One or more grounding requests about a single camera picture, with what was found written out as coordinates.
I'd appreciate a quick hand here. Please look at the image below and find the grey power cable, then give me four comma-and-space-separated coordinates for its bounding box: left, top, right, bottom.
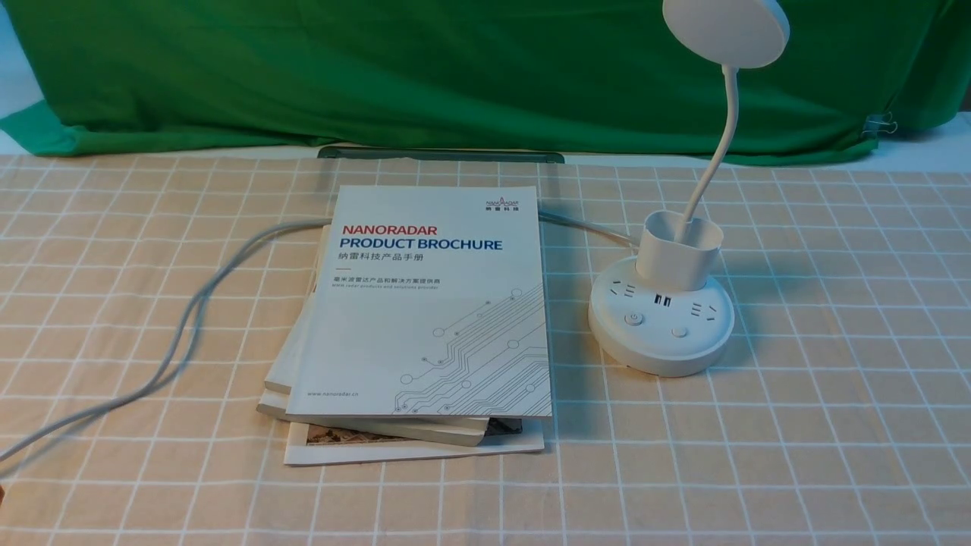
0, 212, 640, 465

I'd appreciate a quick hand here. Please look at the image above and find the thick white paperback book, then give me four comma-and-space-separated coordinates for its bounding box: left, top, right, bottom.
264, 225, 331, 395

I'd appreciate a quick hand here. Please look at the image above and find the white desk lamp with sockets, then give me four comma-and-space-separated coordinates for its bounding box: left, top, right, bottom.
587, 1, 790, 378

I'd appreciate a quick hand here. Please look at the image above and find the orange checked tablecloth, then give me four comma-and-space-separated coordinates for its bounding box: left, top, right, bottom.
1, 155, 970, 545

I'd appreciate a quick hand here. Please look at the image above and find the green backdrop cloth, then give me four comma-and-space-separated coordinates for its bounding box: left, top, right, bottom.
2, 1, 969, 166

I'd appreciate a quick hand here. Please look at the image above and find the thin magazine at stack bottom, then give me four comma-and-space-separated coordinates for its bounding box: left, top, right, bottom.
282, 419, 545, 467

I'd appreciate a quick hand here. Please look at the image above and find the metal binder clip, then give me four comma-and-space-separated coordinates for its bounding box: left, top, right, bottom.
861, 111, 899, 139

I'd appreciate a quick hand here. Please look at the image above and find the white Nanoradar product brochure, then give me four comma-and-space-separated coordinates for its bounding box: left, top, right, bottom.
287, 184, 554, 419

